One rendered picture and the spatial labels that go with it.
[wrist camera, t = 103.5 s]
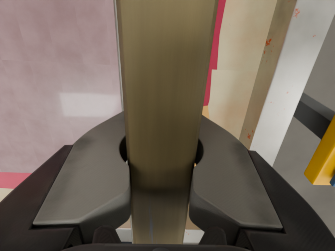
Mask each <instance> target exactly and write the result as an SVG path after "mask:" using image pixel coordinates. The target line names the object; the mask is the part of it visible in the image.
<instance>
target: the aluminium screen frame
mask: <svg viewBox="0 0 335 251"><path fill-rule="evenodd" d="M334 15H335V0H277V3H276V6H275V10H274V14H273V17H272V21H271V25H270V28H269V32H268V35H267V39H266V43H265V46H264V50H263V54H262V57H261V61H260V65H259V68H258V72H257V76H256V79H255V83H254V86H253V90H252V94H251V97H250V101H249V105H248V108H247V112H246V116H245V119H244V123H243V126H242V130H241V134H240V137H239V141H240V142H241V143H242V144H243V145H244V146H245V147H246V148H247V149H248V150H253V151H256V152H257V153H258V154H260V155H261V156H262V157H263V158H264V159H265V160H266V161H267V162H268V163H269V164H270V165H271V166H273V164H274V161H275V159H276V156H277V154H278V151H279V149H280V147H281V144H282V142H283V139H284V137H285V134H286V132H287V129H288V127H289V125H290V122H291V120H292V117H293V115H294V112H295V110H296V107H297V105H298V103H299V100H300V98H301V95H302V93H303V90H304V88H305V85H306V83H307V81H308V78H309V76H310V73H311V71H312V68H313V66H314V63H315V61H316V59H317V56H318V54H319V51H320V49H321V46H322V44H323V42H324V39H325V37H326V34H327V32H328V29H329V27H330V24H331V22H332V20H333V17H334ZM115 230H116V232H117V234H118V236H119V238H120V240H121V241H122V242H132V236H131V223H130V218H129V219H128V220H127V221H126V222H125V223H124V224H122V225H121V226H120V227H118V228H117V229H115ZM204 233H205V232H204V231H203V230H201V229H200V228H199V227H197V226H196V225H195V224H194V223H193V222H192V221H191V220H190V218H189V211H188V212H187V219H186V225H185V232H184V239H183V243H199V242H200V240H201V238H202V236H203V234H204Z"/></svg>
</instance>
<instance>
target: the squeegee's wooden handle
mask: <svg viewBox="0 0 335 251"><path fill-rule="evenodd" d="M218 2H219V0H116V7H117V21H118V35H119V49H120V63H121V77H122V91H123V105H124V119H125V133H126V147H127V161H128V166H129V170H130V186H131V216H132V230H133V243H134V244H179V245H183V239H184V232H185V225H186V219H187V212H188V205H189V195H190V188H191V182H192V175H193V169H194V165H195V158H196V151H197V144H198V137H199V131H200V124H201V117H202V110H203V103H204V97H205V90H206V83H207V76H208V69H209V63H210V56H211V50H212V43H213V36H214V29H215V22H216V16H217V9H218Z"/></svg>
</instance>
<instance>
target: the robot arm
mask: <svg viewBox="0 0 335 251"><path fill-rule="evenodd" d="M126 161H127V147H126V133H125V119H124V111H122V112H120V113H119V114H117V115H115V116H113V117H111V118H110V119H108V120H106V121H104V122H102V123H100V124H99V125H97V126H95V127H93V128H92V129H90V130H89V131H88V132H86V133H85V134H84V135H82V136H81V137H80V138H79V139H78V140H77V141H76V142H74V143H73V144H72V145H64V146H63V147H62V148H60V149H59V150H58V151H57V152H56V153H55V154H53V155H52V156H51V157H50V158H49V159H48V160H47V161H45V162H44V163H43V164H42V165H41V166H40V167H39V168H37V169H36V170H35V171H34V172H33V173H32V174H30V175H29V176H28V177H27V178H26V179H25V180H23V181H22V182H21V183H20V184H19V185H18V186H17V187H15V188H14V189H13V190H12V191H11V192H10V193H9V194H8V195H7V196H6V197H5V198H4V199H3V200H2V201H1V202H0V251H335V238H334V236H333V234H332V233H331V232H330V230H329V229H328V227H327V226H326V225H325V223H324V222H323V221H322V219H321V218H320V217H319V215H318V214H317V213H316V212H315V211H314V209H313V208H312V207H311V206H310V205H309V204H308V202H307V201H306V200H305V199H304V198H303V197H302V196H301V195H300V194H299V193H298V192H297V191H296V190H295V189H294V188H293V187H292V186H291V185H290V184H289V183H288V182H287V181H286V180H285V179H284V178H283V177H282V176H281V175H280V174H279V173H278V172H277V171H276V170H275V169H274V168H273V167H272V166H271V165H270V164H269V163H268V162H267V161H266V160H265V159H264V158H263V157H262V156H261V155H260V154H258V153H257V152H256V151H253V150H248V149H247V148H246V147H245V146H244V145H243V144H242V143H241V142H240V141H239V140H238V139H237V138H236V137H235V136H233V135H232V134H231V133H230V132H228V131H227V130H225V129H224V128H222V127H221V126H219V125H217V124H216V123H214V122H213V121H211V120H210V119H208V118H207V117H205V116H203V115H202V117H201V124H200V131H199V137H198V144H197V151H196V158H195V164H196V166H195V167H194V169H193V175H192V182H191V188H190V195H189V218H190V220H191V221H192V222H193V223H194V224H195V225H196V226H197V227H199V228H200V229H201V230H203V231H204V232H205V233H204V234H203V236H202V238H201V240H200V242H199V244H198V245H179V244H123V243H122V242H121V240H120V238H119V236H118V234H117V232H116V230H115V229H117V228H118V227H120V226H121V225H122V224H124V223H125V222H126V221H127V220H128V219H129V218H130V215H131V186H130V170H129V166H128V164H127V163H126Z"/></svg>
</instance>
